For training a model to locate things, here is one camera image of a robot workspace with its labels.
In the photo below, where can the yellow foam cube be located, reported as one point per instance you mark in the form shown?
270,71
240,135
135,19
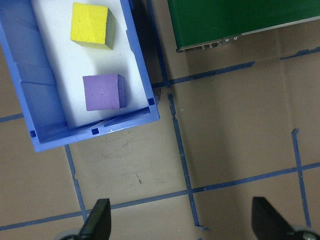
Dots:
87,22

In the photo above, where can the blue plastic storage bin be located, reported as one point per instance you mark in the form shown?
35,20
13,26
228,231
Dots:
25,50

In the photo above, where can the white foam liner sheet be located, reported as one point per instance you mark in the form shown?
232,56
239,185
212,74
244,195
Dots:
65,65

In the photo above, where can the green belt conveyor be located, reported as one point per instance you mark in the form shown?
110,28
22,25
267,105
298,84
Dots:
225,20

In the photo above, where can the purple foam cube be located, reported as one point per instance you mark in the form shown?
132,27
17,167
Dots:
100,92

